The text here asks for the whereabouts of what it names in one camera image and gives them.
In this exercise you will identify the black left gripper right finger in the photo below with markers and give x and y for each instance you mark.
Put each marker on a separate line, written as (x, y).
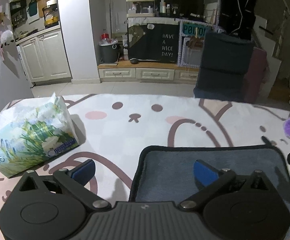
(234, 206)

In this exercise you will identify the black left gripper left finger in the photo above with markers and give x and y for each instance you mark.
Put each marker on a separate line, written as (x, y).
(51, 207)

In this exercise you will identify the grey towel black trim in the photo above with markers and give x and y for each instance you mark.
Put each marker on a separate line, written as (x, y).
(167, 173)

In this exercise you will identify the floral tissue pack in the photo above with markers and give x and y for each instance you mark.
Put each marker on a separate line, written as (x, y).
(33, 131)

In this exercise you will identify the cartoon face table cloth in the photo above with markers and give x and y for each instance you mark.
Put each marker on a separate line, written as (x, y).
(113, 129)

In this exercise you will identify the maroon cloth on chair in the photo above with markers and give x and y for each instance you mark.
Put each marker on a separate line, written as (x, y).
(254, 77)

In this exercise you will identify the dark blue chair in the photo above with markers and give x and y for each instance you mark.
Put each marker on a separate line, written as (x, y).
(225, 61)

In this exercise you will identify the white drawer cabinet base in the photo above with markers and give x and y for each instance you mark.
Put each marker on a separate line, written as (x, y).
(147, 72)

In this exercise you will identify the white kitchen cabinet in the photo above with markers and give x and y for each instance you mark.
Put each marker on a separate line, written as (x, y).
(43, 56)

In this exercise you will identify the dark grey trash bin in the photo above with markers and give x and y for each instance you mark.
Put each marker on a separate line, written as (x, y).
(109, 49)

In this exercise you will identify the white framed poster sign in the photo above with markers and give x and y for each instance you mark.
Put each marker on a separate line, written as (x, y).
(191, 42)

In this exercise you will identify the black have a nice day cloth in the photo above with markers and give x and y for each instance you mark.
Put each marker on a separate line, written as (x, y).
(154, 42)

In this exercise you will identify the black hanging jacket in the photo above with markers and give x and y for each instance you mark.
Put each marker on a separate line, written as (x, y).
(237, 17)

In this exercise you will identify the yellow kettle pot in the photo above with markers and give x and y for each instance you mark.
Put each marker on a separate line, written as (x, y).
(51, 15)

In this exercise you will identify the cream two tier shelf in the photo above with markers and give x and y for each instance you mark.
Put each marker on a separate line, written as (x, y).
(140, 8)

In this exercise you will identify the white fluffy wall ornament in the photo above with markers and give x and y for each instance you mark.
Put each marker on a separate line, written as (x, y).
(7, 37)

